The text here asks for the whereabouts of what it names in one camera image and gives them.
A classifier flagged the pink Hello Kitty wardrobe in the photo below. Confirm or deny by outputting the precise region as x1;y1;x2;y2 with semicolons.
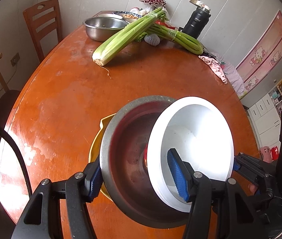
237;11;282;98

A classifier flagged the celery bunch right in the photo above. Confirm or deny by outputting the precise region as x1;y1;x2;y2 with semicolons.
146;23;203;55

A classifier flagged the person's left hand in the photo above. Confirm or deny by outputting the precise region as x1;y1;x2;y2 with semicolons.
248;183;258;195

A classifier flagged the dark red flower bunch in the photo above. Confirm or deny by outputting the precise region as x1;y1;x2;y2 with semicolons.
139;0;166;8

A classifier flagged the black camera cable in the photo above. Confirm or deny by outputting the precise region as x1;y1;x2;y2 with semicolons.
0;115;33;197

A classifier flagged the brown wooden chair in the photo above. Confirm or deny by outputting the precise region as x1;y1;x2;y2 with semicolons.
23;0;63;62

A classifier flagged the white shelf cabinet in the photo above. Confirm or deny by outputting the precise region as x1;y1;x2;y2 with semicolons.
247;79;282;148

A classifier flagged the celery bunch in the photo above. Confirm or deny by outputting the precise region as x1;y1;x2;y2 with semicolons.
92;7;165;67
146;23;203;55

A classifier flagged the pink child stool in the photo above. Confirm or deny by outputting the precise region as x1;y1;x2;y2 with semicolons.
259;146;272;163

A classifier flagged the black thermos bottle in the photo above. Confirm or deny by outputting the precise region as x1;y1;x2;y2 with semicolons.
181;0;211;39

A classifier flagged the pink clothing on chair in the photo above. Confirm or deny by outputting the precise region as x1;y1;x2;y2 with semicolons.
218;57;244;97

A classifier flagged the yellow shell-shaped plate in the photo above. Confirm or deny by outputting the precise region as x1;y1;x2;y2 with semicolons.
88;113;117;202

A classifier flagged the blue patterned plate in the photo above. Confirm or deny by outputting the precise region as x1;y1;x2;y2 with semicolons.
113;11;142;22

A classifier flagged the steel mixing bowl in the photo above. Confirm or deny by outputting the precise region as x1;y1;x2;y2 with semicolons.
83;17;128;42

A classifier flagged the red paper bowl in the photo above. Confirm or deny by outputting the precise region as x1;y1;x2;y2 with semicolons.
147;97;234;213

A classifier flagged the celery bunch left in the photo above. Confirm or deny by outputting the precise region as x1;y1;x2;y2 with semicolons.
92;7;165;67

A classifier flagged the pink cloth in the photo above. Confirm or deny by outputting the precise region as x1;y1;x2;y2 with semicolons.
198;56;228;84

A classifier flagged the shiny steel bowl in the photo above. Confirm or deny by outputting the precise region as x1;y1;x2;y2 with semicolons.
99;96;188;229

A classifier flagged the wall power socket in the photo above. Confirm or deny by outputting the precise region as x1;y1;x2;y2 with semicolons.
10;52;20;67

